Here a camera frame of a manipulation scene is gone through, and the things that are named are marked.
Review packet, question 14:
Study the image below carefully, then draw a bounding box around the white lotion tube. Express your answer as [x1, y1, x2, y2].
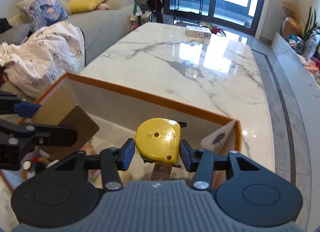
[200, 120, 236, 155]

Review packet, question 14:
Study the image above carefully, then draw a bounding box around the brown white plush bear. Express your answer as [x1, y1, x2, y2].
[22, 157, 58, 181]

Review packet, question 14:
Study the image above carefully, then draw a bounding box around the small brown cardboard box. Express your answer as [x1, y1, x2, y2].
[31, 84, 100, 161]

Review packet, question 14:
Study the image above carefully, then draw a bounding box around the brown card box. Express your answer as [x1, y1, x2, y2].
[150, 164, 172, 181]

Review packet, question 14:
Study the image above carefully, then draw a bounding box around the yellow tape measure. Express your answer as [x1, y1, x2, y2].
[135, 118, 187, 168]

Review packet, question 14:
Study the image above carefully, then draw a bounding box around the large orange cardboard box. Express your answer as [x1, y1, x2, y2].
[0, 72, 243, 193]

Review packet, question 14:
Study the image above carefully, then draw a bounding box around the white floral blanket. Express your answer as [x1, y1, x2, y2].
[1, 21, 86, 98]

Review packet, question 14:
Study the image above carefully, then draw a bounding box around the blue floral cushion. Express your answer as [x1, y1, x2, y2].
[21, 0, 69, 32]

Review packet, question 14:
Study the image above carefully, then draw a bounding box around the grey sofa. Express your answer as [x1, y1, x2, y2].
[1, 0, 134, 94]

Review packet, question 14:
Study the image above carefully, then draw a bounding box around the yellow cushion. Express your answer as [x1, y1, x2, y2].
[67, 0, 106, 14]

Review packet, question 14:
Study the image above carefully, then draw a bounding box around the white flat box on table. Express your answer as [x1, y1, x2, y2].
[185, 25, 212, 39]

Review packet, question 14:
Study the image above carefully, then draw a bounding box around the gold vase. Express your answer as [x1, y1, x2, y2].
[280, 17, 302, 41]

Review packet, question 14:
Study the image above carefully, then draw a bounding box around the green potted plant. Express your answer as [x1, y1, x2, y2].
[295, 7, 319, 55]

